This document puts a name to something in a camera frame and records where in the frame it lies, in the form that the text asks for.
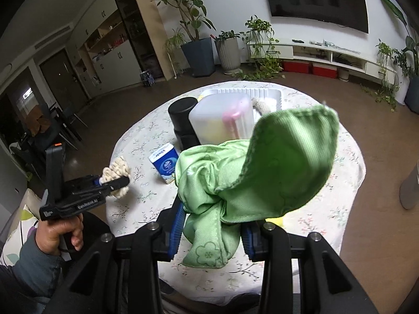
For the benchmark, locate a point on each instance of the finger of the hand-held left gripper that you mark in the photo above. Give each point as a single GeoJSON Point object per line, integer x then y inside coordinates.
{"type": "Point", "coordinates": [93, 181]}
{"type": "Point", "coordinates": [114, 183]}

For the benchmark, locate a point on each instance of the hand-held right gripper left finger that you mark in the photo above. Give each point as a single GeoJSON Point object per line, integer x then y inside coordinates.
{"type": "Point", "coordinates": [175, 235]}

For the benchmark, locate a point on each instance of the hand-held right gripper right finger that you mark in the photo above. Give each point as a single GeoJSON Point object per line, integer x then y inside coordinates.
{"type": "Point", "coordinates": [249, 243]}

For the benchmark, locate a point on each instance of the cream knitted scrunchie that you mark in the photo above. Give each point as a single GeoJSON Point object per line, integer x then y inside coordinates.
{"type": "Point", "coordinates": [118, 168]}

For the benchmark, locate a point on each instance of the blue tissue pack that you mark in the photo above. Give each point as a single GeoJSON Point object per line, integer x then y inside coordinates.
{"type": "Point", "coordinates": [163, 162]}

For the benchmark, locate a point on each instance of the green cloth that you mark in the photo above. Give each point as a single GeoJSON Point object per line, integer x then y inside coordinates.
{"type": "Point", "coordinates": [278, 170]}

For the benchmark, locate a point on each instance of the white plastic tray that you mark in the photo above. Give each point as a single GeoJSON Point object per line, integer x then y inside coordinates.
{"type": "Point", "coordinates": [273, 103]}

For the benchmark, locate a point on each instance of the person's left forearm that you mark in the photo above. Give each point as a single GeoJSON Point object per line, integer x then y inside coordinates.
{"type": "Point", "coordinates": [26, 274]}

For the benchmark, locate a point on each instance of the person's left hand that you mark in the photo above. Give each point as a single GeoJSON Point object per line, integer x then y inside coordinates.
{"type": "Point", "coordinates": [49, 235]}

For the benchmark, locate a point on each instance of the floral tablecloth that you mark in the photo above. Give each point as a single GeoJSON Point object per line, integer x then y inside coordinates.
{"type": "Point", "coordinates": [144, 130]}

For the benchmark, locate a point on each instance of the dark dining chair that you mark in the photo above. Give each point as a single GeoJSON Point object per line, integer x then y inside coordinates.
{"type": "Point", "coordinates": [70, 119]}

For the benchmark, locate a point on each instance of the white leaf-print cushion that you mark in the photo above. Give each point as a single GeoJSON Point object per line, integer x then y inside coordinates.
{"type": "Point", "coordinates": [16, 232]}

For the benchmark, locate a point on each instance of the black cylindrical container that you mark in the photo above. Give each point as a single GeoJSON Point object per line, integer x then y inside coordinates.
{"type": "Point", "coordinates": [181, 114]}

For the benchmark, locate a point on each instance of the blue toy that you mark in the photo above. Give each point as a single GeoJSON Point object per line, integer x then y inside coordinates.
{"type": "Point", "coordinates": [147, 78]}

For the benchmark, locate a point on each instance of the dark brown door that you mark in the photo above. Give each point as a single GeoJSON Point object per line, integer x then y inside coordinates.
{"type": "Point", "coordinates": [62, 75]}

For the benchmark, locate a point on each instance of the frosted translucent plastic container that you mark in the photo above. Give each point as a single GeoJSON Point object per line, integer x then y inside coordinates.
{"type": "Point", "coordinates": [212, 117]}

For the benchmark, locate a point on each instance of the ceiling air vent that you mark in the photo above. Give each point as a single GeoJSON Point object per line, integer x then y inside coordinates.
{"type": "Point", "coordinates": [52, 37]}

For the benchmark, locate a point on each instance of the tall potted tree dark pot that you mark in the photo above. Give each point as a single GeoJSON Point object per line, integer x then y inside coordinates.
{"type": "Point", "coordinates": [198, 57]}

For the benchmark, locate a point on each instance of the potted grass plant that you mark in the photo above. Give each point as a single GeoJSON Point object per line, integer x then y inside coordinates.
{"type": "Point", "coordinates": [175, 41]}

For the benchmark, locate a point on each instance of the dark glass display cabinet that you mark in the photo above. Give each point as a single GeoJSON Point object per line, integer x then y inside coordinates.
{"type": "Point", "coordinates": [137, 26]}

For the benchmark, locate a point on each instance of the grey cylindrical trash can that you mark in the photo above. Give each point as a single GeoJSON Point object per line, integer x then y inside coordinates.
{"type": "Point", "coordinates": [410, 189]}

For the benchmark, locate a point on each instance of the plant in ribbed white pot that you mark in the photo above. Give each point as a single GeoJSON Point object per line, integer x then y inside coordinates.
{"type": "Point", "coordinates": [229, 55]}

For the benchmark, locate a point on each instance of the red storage box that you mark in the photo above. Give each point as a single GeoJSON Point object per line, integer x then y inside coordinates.
{"type": "Point", "coordinates": [296, 67]}
{"type": "Point", "coordinates": [324, 71]}

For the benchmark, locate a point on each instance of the small white empty pot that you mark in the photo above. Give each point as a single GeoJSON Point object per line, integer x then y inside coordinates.
{"type": "Point", "coordinates": [343, 74]}

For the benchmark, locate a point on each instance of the white television cabinet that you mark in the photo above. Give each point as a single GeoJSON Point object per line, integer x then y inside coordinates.
{"type": "Point", "coordinates": [311, 50]}

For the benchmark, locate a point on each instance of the trailing pothos plant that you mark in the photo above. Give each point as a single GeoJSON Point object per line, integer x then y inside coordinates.
{"type": "Point", "coordinates": [262, 29]}

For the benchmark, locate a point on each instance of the clutter of small items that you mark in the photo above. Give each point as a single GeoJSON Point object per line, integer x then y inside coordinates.
{"type": "Point", "coordinates": [327, 44]}

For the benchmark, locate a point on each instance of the large-leaf plant in dark pot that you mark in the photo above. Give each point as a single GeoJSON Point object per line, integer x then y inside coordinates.
{"type": "Point", "coordinates": [413, 98]}

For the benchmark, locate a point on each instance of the plant in smooth white pot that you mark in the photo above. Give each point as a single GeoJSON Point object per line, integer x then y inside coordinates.
{"type": "Point", "coordinates": [404, 85]}

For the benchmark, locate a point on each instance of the trailing vine plant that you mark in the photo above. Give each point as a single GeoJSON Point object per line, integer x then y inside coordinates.
{"type": "Point", "coordinates": [384, 55]}

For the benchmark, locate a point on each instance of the white wall cabinet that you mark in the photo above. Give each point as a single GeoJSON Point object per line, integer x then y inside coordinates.
{"type": "Point", "coordinates": [114, 62]}

